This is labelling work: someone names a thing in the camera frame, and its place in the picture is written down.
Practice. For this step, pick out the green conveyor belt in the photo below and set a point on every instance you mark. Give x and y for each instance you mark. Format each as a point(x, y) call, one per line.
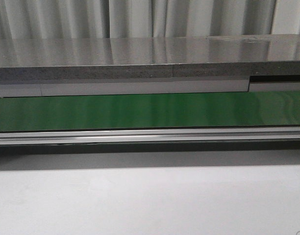
point(135, 111)

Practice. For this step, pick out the grey pleated curtain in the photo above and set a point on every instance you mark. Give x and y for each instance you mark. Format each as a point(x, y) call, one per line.
point(46, 19)

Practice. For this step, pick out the grey rear conveyor rail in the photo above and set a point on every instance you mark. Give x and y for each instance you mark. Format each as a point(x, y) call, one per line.
point(172, 85)

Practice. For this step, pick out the aluminium front conveyor rail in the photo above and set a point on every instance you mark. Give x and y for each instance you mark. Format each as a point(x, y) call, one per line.
point(151, 135)

